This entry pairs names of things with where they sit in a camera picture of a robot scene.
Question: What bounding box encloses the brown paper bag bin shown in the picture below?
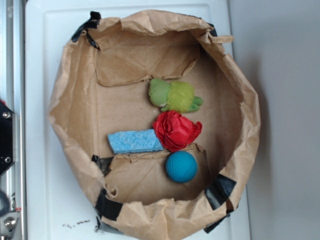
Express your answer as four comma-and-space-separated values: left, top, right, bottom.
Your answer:
48, 10, 261, 240

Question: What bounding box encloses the blue rectangular sponge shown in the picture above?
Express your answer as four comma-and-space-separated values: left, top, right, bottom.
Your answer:
107, 129, 164, 154

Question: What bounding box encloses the red crumpled paper flower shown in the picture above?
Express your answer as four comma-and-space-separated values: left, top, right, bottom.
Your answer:
152, 110, 203, 152

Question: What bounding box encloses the green plush toy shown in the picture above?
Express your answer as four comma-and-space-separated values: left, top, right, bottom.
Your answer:
148, 78, 204, 113

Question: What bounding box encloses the blue dimpled ball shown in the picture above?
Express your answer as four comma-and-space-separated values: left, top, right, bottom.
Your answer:
165, 151, 198, 183

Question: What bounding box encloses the white plastic tray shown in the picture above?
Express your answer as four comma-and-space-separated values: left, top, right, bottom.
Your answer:
24, 2, 252, 240

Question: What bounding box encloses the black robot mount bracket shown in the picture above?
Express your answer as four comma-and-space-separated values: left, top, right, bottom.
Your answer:
0, 100, 14, 177

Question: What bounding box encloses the aluminium rail frame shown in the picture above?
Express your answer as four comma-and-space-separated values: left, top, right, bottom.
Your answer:
0, 0, 28, 240

